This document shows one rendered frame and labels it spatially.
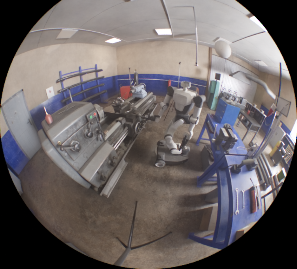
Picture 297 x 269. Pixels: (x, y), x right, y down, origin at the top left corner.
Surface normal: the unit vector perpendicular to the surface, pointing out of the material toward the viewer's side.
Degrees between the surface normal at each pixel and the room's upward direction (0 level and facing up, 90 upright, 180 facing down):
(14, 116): 90
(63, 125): 45
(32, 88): 90
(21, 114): 90
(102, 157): 32
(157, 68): 90
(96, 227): 0
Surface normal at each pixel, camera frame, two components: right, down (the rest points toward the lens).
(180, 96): -0.79, 0.32
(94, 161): 0.51, -0.62
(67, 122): 0.67, -0.48
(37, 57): 0.95, 0.17
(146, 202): 0.00, -0.84
